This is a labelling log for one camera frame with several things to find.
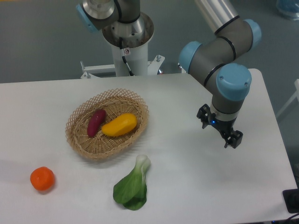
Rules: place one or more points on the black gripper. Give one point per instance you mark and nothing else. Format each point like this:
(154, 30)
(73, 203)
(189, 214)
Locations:
(225, 128)

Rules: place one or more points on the purple sweet potato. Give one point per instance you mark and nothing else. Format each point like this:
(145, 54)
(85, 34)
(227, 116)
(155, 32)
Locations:
(95, 121)

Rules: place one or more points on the white frame at right edge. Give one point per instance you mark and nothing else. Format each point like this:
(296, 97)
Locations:
(290, 104)

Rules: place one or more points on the yellow mango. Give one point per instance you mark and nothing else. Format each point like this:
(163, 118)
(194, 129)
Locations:
(121, 125)

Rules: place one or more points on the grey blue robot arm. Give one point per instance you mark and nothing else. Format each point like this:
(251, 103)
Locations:
(212, 65)

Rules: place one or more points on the blue bag in corner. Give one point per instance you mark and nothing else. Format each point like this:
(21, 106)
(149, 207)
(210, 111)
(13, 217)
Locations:
(288, 9)

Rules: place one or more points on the orange tangerine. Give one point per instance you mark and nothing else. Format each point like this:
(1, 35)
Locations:
(42, 179)

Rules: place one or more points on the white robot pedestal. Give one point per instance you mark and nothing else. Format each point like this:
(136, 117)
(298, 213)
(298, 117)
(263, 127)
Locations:
(129, 46)

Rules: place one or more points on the green bok choy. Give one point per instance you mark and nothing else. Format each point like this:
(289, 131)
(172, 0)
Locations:
(131, 191)

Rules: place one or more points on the black device at table edge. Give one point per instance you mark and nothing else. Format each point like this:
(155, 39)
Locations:
(291, 198)

